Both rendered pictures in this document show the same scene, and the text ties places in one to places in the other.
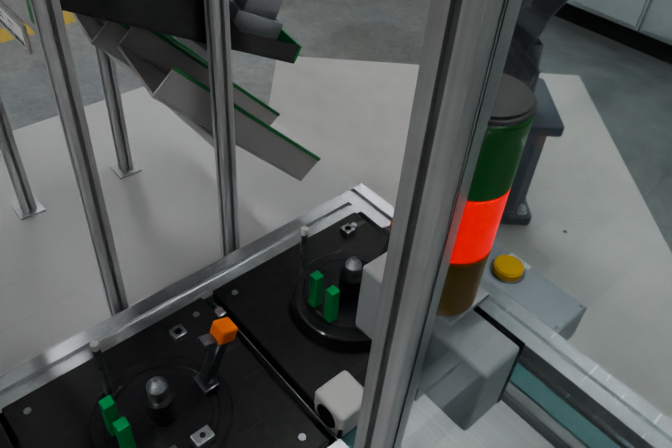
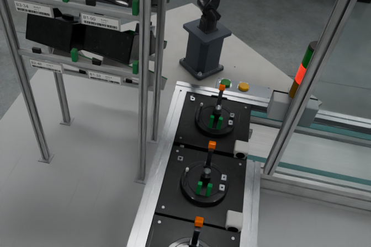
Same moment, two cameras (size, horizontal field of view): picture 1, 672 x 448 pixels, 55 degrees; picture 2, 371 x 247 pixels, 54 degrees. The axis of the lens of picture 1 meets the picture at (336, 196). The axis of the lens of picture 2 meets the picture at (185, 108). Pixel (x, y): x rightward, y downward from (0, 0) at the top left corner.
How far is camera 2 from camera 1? 68 cm
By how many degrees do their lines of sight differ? 30
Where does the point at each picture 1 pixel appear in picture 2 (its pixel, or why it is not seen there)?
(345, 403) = (245, 148)
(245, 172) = (115, 98)
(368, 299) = (274, 108)
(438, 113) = (319, 57)
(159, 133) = not seen: hidden behind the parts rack
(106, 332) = (155, 173)
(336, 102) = not seen: hidden behind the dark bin
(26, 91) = not seen: outside the picture
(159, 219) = (104, 132)
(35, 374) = (148, 198)
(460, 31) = (332, 41)
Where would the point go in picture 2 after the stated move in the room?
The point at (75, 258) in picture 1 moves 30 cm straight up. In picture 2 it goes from (89, 164) to (80, 100)
